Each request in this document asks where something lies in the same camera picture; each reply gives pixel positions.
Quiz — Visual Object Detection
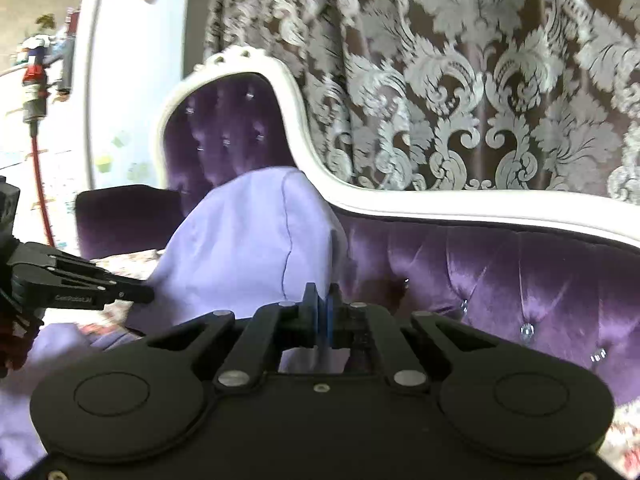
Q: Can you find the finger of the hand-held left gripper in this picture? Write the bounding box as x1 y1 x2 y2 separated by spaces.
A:
11 242 152 292
16 279 155 309

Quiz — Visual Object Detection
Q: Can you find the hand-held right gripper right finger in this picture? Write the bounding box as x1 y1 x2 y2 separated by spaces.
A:
324 282 498 394

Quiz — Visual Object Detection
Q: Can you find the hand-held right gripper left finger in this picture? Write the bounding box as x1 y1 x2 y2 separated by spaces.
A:
145 282 327 394

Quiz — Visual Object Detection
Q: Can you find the purple hooded zip jacket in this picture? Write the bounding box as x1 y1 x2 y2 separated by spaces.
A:
0 166 351 466

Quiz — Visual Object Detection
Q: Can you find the floral blanket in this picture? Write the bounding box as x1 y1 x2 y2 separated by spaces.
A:
75 249 640 467

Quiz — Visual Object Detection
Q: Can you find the red stick vacuum cleaner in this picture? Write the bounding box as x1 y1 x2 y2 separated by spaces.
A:
15 7 81 248

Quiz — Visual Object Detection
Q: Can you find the brown damask curtain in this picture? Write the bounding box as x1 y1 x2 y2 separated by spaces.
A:
205 0 640 206

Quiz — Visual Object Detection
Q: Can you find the purple tufted sofa white frame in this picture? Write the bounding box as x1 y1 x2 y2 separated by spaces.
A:
75 45 640 411

